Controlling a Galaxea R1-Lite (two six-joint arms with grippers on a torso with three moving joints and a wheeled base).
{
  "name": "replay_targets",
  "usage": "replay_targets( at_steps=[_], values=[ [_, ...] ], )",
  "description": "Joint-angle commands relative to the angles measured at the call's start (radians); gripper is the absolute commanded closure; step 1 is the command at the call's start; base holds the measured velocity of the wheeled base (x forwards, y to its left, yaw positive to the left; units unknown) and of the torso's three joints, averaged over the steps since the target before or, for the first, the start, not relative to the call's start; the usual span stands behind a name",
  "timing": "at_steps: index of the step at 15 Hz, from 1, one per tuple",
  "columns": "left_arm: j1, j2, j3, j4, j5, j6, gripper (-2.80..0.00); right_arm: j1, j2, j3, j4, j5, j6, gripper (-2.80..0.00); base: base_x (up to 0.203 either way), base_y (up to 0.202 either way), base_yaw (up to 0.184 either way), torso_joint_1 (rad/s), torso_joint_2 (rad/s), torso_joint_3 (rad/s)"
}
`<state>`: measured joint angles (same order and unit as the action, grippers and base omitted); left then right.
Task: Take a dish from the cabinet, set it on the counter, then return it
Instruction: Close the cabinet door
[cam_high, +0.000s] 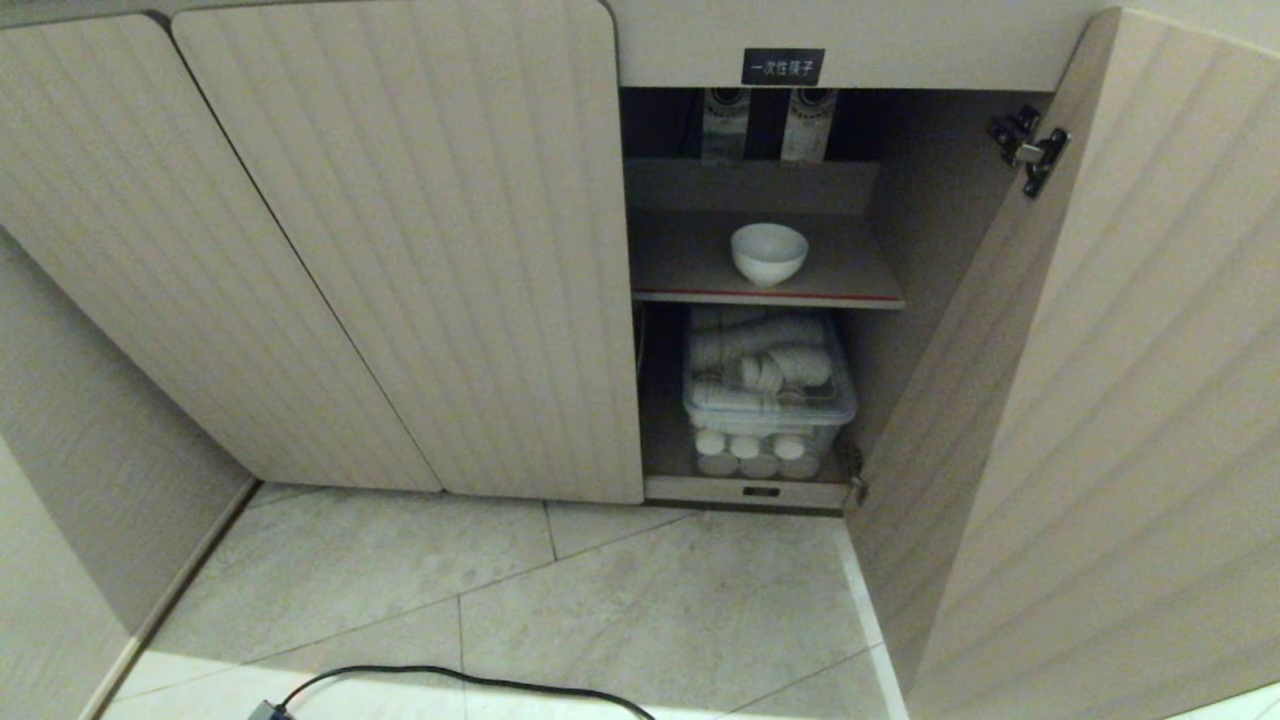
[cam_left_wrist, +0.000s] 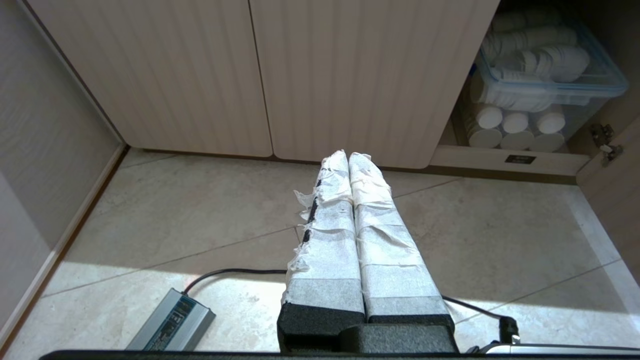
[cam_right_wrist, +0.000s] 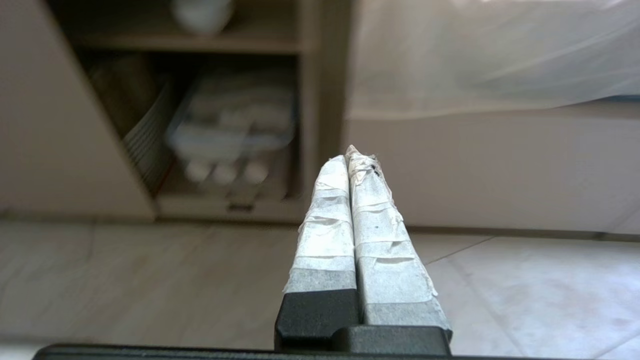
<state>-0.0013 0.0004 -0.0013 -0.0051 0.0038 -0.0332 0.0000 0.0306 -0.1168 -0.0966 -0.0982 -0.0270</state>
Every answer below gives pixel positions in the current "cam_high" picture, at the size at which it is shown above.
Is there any closed wooden cabinet door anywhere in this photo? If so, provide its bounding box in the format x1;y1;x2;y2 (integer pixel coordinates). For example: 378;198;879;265
0;12;444;494
170;0;646;506

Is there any clear plastic storage bin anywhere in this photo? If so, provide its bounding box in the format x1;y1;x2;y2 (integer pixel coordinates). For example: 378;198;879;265
682;305;859;481

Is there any black cable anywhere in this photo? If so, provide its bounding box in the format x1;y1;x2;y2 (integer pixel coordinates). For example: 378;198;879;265
278;664;657;720

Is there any black label plate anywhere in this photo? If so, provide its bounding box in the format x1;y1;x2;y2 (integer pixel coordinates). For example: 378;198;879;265
741;47;827;87

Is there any wooden cabinet shelf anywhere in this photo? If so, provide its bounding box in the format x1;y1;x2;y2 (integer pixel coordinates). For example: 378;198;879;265
628;208;907;310

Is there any white ceramic bowl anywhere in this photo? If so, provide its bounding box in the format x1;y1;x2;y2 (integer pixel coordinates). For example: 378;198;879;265
730;222;810;289

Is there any metal door hinge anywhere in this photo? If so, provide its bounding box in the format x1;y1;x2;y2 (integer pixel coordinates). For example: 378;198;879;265
986;104;1071;200
838;440;871;507

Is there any open wooden cabinet door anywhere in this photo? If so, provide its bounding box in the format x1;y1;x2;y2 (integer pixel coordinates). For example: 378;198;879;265
845;7;1280;720

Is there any wooden cabinet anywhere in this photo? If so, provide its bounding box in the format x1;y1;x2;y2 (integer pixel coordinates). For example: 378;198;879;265
0;0;1280;720

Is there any patterned paper package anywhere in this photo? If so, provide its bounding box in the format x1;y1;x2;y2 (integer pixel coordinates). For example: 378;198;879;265
700;87;751;166
780;87;840;163

